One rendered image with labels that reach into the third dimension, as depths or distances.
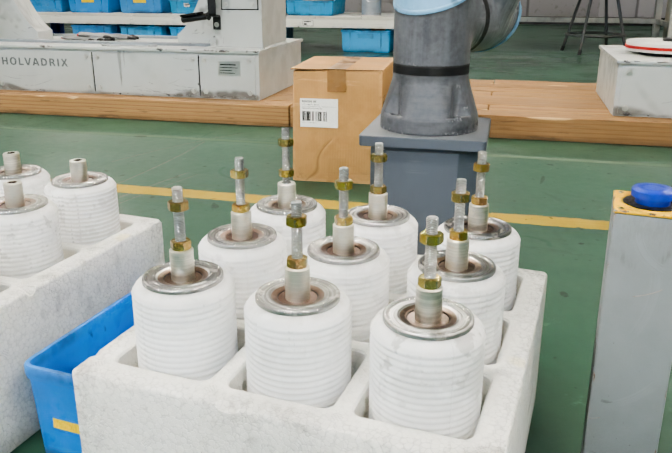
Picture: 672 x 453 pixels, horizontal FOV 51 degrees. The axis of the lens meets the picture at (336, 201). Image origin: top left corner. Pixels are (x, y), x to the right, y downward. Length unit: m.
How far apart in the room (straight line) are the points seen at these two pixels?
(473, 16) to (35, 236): 0.67
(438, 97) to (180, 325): 0.56
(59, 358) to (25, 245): 0.14
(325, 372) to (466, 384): 0.12
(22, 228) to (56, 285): 0.08
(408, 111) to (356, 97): 0.78
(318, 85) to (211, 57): 0.96
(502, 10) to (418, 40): 0.18
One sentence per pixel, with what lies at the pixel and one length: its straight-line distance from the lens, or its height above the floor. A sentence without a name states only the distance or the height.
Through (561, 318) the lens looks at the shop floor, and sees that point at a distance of 1.20.
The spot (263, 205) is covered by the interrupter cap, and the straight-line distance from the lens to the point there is 0.87.
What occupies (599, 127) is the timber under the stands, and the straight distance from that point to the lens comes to 2.48.
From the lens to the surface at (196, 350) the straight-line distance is 0.67.
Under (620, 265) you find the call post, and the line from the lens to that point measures 0.73.
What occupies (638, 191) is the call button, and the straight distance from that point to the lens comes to 0.73.
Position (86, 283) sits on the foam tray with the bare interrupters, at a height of 0.15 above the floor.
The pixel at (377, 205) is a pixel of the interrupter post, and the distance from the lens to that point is 0.82.
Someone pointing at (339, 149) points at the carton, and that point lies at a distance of 1.86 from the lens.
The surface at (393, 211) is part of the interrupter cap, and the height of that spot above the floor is 0.25.
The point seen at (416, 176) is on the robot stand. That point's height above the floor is 0.24.
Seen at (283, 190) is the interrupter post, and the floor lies 0.27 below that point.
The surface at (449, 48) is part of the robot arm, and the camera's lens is 1.05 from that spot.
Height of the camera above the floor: 0.52
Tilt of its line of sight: 18 degrees down
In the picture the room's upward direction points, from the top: straight up
